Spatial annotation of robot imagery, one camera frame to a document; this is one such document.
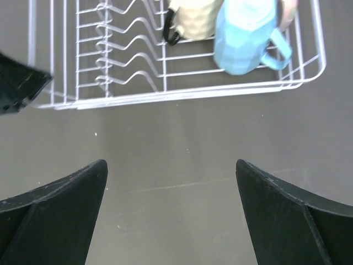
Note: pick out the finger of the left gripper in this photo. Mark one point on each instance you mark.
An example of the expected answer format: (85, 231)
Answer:
(20, 84)

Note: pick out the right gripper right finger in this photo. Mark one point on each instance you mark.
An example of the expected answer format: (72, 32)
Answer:
(290, 225)

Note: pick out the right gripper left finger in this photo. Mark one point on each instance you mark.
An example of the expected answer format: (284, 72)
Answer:
(54, 223)

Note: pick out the white wire dish rack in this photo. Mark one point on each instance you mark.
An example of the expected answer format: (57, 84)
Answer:
(112, 53)

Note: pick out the blue mug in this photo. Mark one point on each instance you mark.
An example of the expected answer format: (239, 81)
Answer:
(247, 36)

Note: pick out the pink mug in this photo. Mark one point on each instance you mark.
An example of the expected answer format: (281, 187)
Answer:
(289, 9)

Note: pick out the cream mug black handle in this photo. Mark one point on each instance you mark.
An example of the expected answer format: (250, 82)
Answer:
(191, 20)

